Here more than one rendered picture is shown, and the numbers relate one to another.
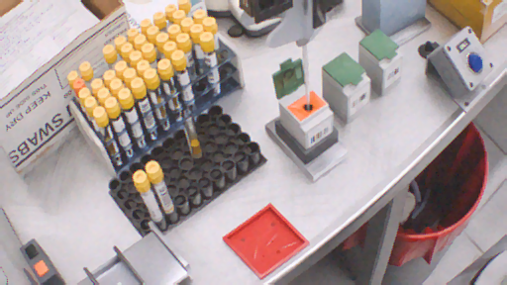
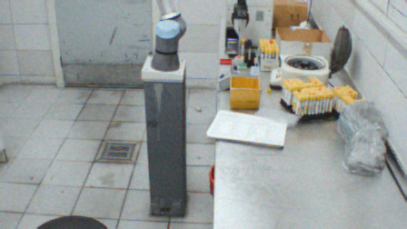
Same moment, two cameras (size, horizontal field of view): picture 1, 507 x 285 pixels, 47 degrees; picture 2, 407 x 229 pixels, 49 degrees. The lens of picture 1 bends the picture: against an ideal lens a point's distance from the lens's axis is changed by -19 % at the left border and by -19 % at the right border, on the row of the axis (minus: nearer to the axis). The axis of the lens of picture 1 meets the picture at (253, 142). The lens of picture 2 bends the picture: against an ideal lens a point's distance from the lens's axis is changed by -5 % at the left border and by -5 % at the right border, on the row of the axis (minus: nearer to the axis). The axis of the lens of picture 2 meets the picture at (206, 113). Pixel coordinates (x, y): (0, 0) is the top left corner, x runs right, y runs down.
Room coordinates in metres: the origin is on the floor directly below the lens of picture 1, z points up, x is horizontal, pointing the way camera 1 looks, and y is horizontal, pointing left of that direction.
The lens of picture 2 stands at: (1.56, -2.07, 1.81)
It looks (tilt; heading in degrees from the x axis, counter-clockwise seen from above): 28 degrees down; 123
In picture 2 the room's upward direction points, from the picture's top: 1 degrees clockwise
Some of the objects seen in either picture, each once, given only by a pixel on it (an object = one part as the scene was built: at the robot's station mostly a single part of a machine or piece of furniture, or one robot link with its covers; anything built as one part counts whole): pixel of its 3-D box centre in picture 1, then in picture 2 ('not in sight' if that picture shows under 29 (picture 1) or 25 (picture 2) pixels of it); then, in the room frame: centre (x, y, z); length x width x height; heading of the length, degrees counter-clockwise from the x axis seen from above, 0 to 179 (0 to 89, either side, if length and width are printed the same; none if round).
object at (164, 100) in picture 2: not in sight; (167, 144); (0.16, -0.31, 0.44); 0.20 x 0.20 x 0.87; 32
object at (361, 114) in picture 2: not in sight; (363, 117); (1.21, -0.38, 0.97); 0.26 x 0.17 x 0.19; 136
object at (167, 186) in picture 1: (175, 151); (249, 52); (0.43, 0.09, 0.93); 0.17 x 0.09 x 0.11; 122
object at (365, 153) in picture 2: not in sight; (365, 144); (1.28, -0.55, 0.94); 0.20 x 0.17 x 0.14; 96
